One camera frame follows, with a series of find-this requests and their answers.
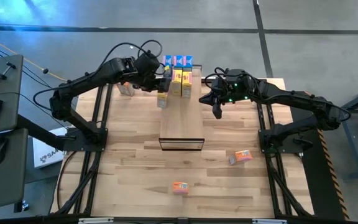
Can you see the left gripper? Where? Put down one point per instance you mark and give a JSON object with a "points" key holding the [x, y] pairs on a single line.
{"points": [[148, 71]]}

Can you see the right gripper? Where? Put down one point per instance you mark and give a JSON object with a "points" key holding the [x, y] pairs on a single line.
{"points": [[235, 87]]}

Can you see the yellow Corn Pops cereal box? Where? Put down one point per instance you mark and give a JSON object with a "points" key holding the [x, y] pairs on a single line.
{"points": [[176, 77], [186, 79], [162, 101]]}

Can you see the blue Rice Krispies cereal box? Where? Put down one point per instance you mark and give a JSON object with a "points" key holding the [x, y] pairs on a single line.
{"points": [[166, 59], [187, 60], [178, 60]]}

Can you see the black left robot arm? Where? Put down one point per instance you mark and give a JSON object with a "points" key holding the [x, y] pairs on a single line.
{"points": [[82, 82]]}

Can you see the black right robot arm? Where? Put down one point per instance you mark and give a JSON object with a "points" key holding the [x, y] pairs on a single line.
{"points": [[297, 99]]}

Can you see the small yellow tape tag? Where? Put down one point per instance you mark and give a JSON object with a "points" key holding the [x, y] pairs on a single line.
{"points": [[167, 67]]}

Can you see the black hazard-striped floor mat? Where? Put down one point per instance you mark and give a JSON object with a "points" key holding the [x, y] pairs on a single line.
{"points": [[314, 186]]}

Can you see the black diagonal desk strut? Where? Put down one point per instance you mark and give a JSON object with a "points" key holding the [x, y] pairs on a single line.
{"points": [[39, 132]]}

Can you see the blue-grey metal cart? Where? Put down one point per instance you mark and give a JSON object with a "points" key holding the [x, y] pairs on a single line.
{"points": [[346, 146]]}

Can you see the desk caster wheel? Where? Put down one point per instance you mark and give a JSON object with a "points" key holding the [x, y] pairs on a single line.
{"points": [[23, 206]]}

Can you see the dark grey desk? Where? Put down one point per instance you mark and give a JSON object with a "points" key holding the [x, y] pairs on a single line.
{"points": [[2, 186]]}

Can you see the black aluminium table frame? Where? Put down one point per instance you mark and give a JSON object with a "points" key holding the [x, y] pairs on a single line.
{"points": [[269, 174]]}

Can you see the white metal bracket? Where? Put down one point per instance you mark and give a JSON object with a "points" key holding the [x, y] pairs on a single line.
{"points": [[269, 221], [95, 220]]}

